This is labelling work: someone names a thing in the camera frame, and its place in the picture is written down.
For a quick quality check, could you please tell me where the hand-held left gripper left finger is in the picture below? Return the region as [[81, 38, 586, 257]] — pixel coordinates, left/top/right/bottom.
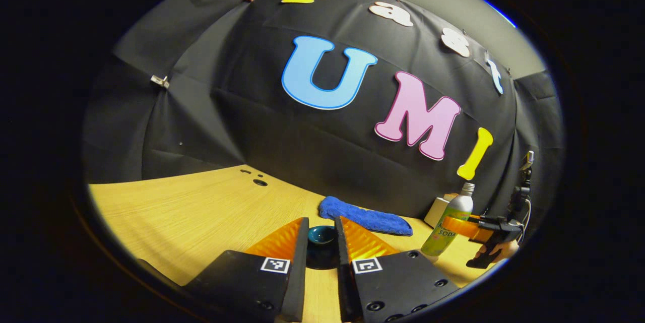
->
[[184, 217, 309, 322]]

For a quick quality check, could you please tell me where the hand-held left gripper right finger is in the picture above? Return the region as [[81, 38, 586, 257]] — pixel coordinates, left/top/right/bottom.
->
[[334, 216, 460, 322]]

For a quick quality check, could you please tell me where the silver water bottle green label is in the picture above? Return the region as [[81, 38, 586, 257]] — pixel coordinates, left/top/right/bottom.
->
[[421, 182, 476, 257]]

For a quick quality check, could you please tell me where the teal teacup lid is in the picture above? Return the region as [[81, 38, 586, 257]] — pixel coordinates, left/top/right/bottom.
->
[[306, 226, 339, 270]]

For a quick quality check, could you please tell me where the white toaster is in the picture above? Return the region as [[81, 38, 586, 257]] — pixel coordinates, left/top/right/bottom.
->
[[424, 193, 459, 228]]

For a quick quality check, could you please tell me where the blue cloth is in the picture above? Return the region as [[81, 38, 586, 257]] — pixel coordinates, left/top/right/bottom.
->
[[318, 196, 414, 236]]

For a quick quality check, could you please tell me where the black backdrop cloth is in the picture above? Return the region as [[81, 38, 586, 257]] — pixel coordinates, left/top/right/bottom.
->
[[81, 0, 565, 223]]

